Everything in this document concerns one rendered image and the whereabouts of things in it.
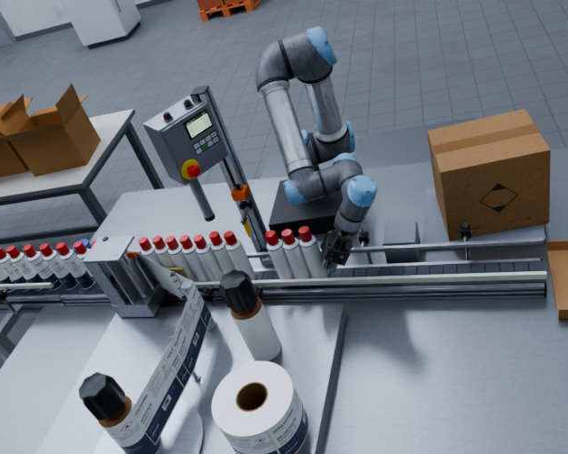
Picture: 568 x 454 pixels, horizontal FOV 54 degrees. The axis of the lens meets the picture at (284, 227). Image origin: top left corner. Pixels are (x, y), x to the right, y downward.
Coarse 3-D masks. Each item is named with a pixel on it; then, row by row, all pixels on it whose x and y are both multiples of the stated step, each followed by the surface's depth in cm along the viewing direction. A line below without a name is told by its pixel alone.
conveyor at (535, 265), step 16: (256, 272) 185; (272, 272) 183; (336, 272) 174; (352, 272) 172; (368, 272) 170; (384, 272) 169; (400, 272) 167; (416, 272) 165; (432, 272) 163; (448, 272) 161; (464, 272) 160; (480, 272) 158; (496, 272) 156; (64, 288) 209; (80, 288) 206; (96, 288) 203; (208, 288) 186; (272, 288) 177; (288, 288) 175; (304, 288) 173
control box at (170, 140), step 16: (176, 112) 155; (192, 112) 153; (208, 112) 156; (160, 128) 149; (176, 128) 151; (160, 144) 154; (176, 144) 153; (176, 160) 155; (192, 160) 158; (208, 160) 162; (176, 176) 160
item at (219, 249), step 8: (216, 232) 173; (216, 240) 173; (224, 240) 177; (216, 248) 174; (224, 248) 175; (216, 256) 176; (224, 256) 176; (224, 264) 178; (232, 264) 179; (224, 272) 180
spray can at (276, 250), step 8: (272, 232) 165; (272, 240) 165; (280, 240) 168; (272, 248) 166; (280, 248) 167; (272, 256) 168; (280, 256) 168; (280, 264) 170; (288, 264) 171; (280, 272) 172; (288, 272) 172
